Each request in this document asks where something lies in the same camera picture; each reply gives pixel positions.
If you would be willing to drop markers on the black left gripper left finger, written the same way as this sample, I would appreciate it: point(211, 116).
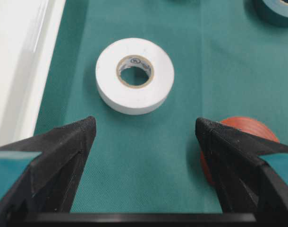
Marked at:
point(42, 173)

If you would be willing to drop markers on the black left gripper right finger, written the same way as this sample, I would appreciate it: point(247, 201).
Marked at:
point(244, 179)

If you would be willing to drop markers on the white tape roll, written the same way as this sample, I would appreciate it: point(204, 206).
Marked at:
point(134, 76)

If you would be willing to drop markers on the teal green tape roll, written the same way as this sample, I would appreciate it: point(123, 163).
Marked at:
point(275, 12)

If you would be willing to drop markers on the red tape roll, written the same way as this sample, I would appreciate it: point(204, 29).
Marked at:
point(245, 124)

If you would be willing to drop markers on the white plastic case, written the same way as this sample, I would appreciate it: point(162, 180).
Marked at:
point(28, 33)

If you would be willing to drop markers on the green table cloth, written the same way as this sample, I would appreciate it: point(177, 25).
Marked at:
point(227, 62)

